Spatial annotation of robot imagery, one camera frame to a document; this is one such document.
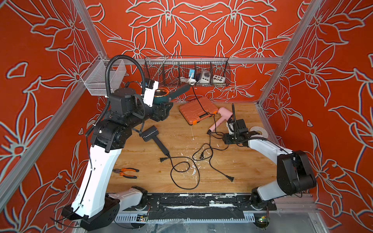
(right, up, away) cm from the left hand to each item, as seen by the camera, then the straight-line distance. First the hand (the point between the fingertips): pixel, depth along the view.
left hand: (164, 99), depth 57 cm
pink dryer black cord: (+34, -43, +24) cm, 59 cm away
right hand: (+33, -21, +35) cm, 52 cm away
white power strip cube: (+31, +18, +37) cm, 51 cm away
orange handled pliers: (-30, -40, +26) cm, 56 cm away
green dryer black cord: (+30, -15, +44) cm, 55 cm away
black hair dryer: (-14, -18, +38) cm, 44 cm away
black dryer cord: (-5, -34, +31) cm, 46 cm away
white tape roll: (+64, -18, +44) cm, 80 cm away
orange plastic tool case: (+18, -3, +50) cm, 53 cm away
